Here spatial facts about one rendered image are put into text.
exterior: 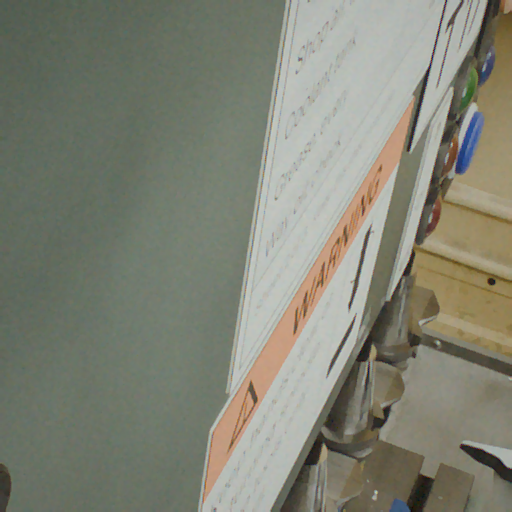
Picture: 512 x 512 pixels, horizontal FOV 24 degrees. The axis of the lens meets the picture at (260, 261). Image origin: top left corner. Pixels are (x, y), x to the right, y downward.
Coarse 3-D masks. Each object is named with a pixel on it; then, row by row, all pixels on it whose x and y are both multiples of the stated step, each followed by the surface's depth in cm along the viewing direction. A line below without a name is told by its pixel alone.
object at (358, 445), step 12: (372, 420) 93; (324, 432) 91; (336, 432) 91; (360, 432) 92; (372, 432) 92; (324, 444) 91; (336, 444) 91; (348, 444) 91; (360, 444) 91; (372, 444) 92; (360, 456) 92
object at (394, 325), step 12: (408, 276) 96; (396, 288) 97; (408, 288) 97; (396, 300) 97; (408, 300) 97; (384, 312) 98; (396, 312) 98; (408, 312) 98; (384, 324) 98; (396, 324) 98; (408, 324) 99; (384, 336) 99; (396, 336) 99; (408, 336) 100
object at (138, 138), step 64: (0, 0) 11; (64, 0) 12; (128, 0) 13; (192, 0) 15; (256, 0) 18; (0, 64) 11; (64, 64) 12; (128, 64) 14; (192, 64) 16; (256, 64) 19; (0, 128) 12; (64, 128) 13; (128, 128) 15; (192, 128) 17; (256, 128) 21; (0, 192) 12; (64, 192) 14; (128, 192) 16; (192, 192) 18; (256, 192) 22; (0, 256) 13; (64, 256) 14; (128, 256) 16; (192, 256) 19; (384, 256) 44; (0, 320) 13; (64, 320) 15; (128, 320) 17; (192, 320) 21; (0, 384) 14; (64, 384) 16; (128, 384) 19; (192, 384) 22; (0, 448) 14; (64, 448) 17; (128, 448) 20; (192, 448) 24
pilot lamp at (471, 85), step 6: (474, 72) 47; (468, 78) 47; (474, 78) 47; (468, 84) 47; (474, 84) 47; (468, 90) 47; (474, 90) 48; (462, 96) 47; (468, 96) 47; (462, 102) 47; (468, 102) 47; (462, 108) 47
